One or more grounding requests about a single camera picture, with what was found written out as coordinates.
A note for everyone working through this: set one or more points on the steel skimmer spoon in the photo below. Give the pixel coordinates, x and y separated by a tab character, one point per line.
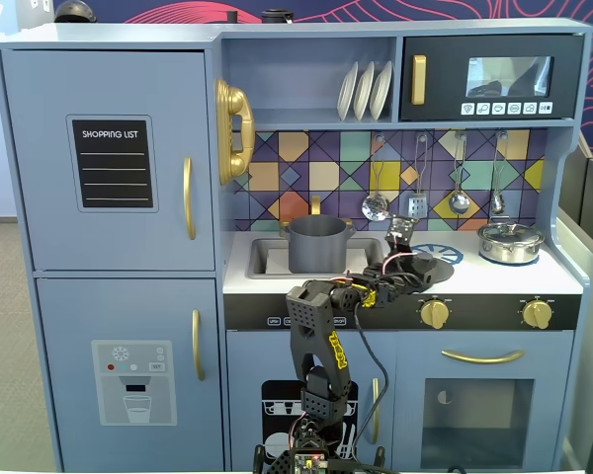
375	207

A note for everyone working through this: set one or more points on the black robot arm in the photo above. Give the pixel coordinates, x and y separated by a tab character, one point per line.
311	321

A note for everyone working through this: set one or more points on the steel slotted spatula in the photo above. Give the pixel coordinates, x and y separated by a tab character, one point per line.
418	205

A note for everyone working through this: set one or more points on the gold toy telephone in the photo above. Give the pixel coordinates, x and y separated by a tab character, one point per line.
234	128

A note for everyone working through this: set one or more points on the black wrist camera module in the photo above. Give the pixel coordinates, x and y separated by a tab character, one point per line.
400	232

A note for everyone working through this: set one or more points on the black shopping list board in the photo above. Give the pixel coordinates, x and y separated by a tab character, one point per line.
112	163

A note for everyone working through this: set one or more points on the silver whisk utensil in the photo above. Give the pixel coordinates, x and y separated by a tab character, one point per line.
497	202

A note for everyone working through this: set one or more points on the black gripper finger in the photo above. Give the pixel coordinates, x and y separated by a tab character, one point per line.
412	283
409	263

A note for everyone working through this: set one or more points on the black microwave door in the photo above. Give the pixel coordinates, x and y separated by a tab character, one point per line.
445	79

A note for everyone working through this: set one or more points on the gold faucet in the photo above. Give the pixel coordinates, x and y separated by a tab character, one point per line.
316	205

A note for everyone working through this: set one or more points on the blue freezer door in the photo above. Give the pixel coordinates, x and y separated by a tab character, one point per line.
69	306

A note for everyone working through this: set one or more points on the white plate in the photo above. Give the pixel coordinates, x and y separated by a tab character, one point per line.
347	91
381	90
364	91

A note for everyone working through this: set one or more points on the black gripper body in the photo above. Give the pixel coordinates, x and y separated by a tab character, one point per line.
423	265

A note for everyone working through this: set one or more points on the steel ladle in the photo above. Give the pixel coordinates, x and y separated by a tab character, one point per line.
458	201

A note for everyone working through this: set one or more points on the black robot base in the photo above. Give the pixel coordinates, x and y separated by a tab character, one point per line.
306	454

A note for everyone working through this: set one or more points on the blue oven door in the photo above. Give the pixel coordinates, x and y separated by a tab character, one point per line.
484	419

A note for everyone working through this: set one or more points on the colourful mosaic backsplash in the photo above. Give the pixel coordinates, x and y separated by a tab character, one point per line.
326	168

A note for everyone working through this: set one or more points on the small black cylinder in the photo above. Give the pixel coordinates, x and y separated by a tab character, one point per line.
232	16

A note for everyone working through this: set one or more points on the dark gray pot lid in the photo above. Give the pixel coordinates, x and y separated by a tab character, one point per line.
443	271

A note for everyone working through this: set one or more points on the blue dishwasher door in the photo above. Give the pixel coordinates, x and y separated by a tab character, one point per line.
247	370

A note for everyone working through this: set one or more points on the shiny steel pot lid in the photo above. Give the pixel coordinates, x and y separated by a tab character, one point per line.
509	230

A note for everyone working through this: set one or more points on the blue toy kitchen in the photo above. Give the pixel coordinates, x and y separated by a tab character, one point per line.
128	306

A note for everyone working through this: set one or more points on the gray sink basin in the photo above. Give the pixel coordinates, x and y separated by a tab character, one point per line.
269	257

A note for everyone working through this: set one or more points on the gray cooking pot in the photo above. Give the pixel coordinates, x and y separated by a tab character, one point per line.
318	247

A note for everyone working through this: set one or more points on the gold stove knob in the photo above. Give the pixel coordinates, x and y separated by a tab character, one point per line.
537	313
435	313

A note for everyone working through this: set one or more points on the blue fridge door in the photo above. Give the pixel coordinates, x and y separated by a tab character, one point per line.
54	237

